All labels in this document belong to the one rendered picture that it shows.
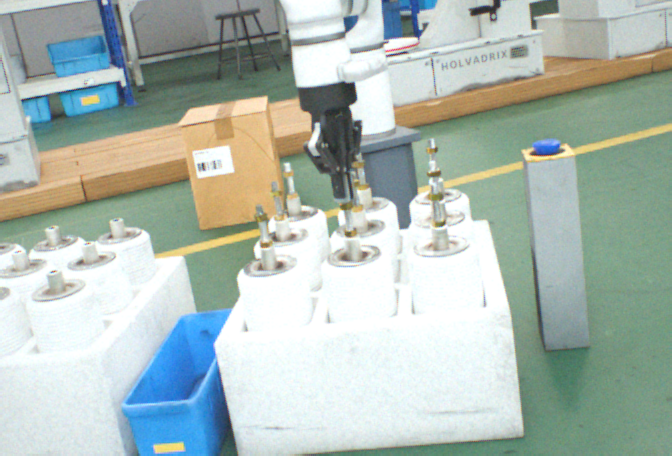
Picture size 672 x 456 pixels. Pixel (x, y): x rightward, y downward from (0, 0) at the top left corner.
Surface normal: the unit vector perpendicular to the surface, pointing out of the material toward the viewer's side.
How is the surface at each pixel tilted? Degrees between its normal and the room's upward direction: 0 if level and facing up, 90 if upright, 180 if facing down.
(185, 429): 92
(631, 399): 0
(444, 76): 90
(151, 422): 92
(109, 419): 90
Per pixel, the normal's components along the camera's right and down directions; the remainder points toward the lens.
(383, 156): 0.33, 0.21
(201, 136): 0.04, 0.27
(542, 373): -0.15, -0.95
